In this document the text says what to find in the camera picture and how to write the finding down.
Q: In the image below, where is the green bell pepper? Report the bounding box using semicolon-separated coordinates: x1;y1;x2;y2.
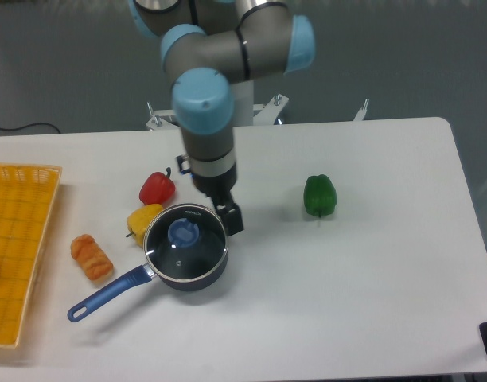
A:
303;174;337;218

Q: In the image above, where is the glass pot lid blue knob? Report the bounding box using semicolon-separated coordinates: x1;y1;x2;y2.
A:
143;204;228;288

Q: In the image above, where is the white bracket right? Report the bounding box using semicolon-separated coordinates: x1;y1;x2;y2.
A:
353;98;369;122

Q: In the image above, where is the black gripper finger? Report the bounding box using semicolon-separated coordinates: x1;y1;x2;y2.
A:
221;203;244;235

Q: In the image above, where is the dark blue saucepan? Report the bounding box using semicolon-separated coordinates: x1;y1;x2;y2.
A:
67;204;230;323

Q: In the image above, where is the red bell pepper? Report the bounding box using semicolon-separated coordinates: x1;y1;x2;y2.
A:
138;167;176;205

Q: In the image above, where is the yellow wicker basket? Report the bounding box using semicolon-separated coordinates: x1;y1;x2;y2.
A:
0;163;62;349

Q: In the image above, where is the yellow bell pepper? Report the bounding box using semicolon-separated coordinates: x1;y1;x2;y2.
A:
127;204;164;248

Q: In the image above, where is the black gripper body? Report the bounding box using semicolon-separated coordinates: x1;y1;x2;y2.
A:
191;164;237;207

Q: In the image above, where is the orange bread roll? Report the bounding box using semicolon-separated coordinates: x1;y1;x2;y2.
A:
70;234;114;284

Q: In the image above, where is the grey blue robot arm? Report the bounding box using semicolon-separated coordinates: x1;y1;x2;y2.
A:
129;1;316;236

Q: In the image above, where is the black cable on floor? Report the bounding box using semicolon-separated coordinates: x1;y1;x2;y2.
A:
0;122;61;134

